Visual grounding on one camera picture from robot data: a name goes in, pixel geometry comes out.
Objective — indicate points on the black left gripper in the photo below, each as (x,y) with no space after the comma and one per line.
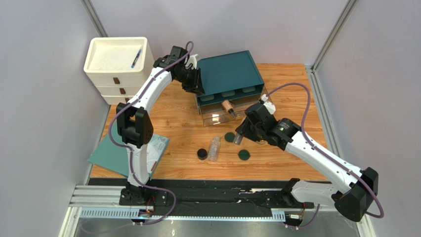
(194,88)

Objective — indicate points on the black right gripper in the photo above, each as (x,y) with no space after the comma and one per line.
(249,128)

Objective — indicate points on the gold round jar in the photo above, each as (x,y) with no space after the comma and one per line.
(261,141)

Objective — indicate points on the clear drawer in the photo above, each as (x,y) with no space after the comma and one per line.
(213,113)

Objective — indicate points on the teal drawer organizer box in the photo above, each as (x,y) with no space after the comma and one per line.
(232,77)

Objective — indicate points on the clear plastic bottle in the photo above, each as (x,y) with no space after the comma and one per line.
(213,151)

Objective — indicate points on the beige tube grey cap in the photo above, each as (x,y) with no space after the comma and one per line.
(237,139)

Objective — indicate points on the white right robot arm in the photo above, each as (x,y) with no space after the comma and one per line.
(351,190)

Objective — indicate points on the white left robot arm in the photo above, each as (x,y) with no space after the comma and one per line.
(132,118)

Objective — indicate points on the green round compact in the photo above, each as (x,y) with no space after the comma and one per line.
(244,155)
(229,137)

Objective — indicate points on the black round jar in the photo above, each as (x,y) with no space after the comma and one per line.
(202,154)

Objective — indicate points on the blue pen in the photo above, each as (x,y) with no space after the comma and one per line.
(138,55)

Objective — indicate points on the white drawer cabinet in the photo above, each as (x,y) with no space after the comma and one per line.
(108,66)

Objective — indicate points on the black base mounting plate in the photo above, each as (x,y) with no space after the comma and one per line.
(212,198)

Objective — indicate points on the teal booklet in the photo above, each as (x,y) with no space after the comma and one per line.
(115,158)

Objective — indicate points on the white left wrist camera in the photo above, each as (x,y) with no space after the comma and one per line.
(192,61)

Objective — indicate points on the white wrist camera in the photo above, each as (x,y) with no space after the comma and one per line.
(264,100)
(192,61)

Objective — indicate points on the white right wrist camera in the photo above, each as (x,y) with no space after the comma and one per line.
(264,100)

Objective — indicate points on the aluminium frame rail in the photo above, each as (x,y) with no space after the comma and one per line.
(103,202)

